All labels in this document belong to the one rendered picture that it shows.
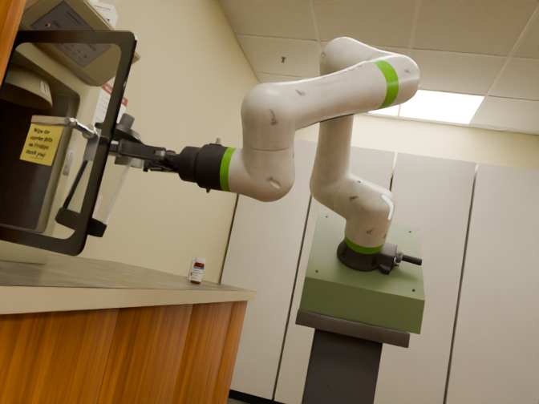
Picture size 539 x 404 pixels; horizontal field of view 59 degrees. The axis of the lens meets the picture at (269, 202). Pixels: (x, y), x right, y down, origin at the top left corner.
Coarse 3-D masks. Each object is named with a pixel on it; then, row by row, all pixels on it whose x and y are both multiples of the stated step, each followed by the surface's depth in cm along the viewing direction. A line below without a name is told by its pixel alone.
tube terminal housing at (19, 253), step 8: (104, 0) 123; (112, 0) 126; (0, 240) 102; (0, 248) 102; (8, 248) 104; (16, 248) 107; (24, 248) 109; (32, 248) 112; (0, 256) 102; (8, 256) 105; (16, 256) 107; (24, 256) 110; (32, 256) 112; (40, 256) 115
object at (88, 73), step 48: (48, 48) 89; (96, 48) 84; (0, 96) 90; (48, 96) 86; (96, 96) 82; (0, 144) 87; (96, 144) 80; (0, 192) 85; (48, 192) 81; (96, 192) 78; (48, 240) 79
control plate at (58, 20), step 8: (56, 8) 96; (64, 8) 97; (48, 16) 97; (56, 16) 98; (64, 16) 99; (72, 16) 100; (32, 24) 96; (40, 24) 97; (56, 24) 99; (64, 24) 100; (72, 24) 102; (80, 24) 103
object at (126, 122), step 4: (124, 116) 103; (128, 116) 103; (132, 116) 104; (120, 120) 103; (124, 120) 103; (128, 120) 103; (132, 120) 104; (116, 124) 100; (120, 124) 101; (124, 124) 103; (128, 124) 103; (116, 128) 100; (120, 128) 100; (124, 128) 100; (128, 128) 101; (128, 132) 101; (132, 132) 102; (136, 132) 103; (136, 136) 102
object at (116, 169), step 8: (120, 136) 99; (112, 160) 100; (120, 160) 100; (128, 160) 102; (112, 168) 100; (120, 168) 101; (128, 168) 104; (104, 176) 99; (112, 176) 100; (120, 176) 102; (104, 184) 99; (112, 184) 100; (120, 184) 103; (104, 192) 100; (112, 192) 101; (96, 200) 99; (104, 200) 100; (112, 200) 102; (96, 208) 99; (104, 208) 100; (96, 216) 99; (104, 216) 101
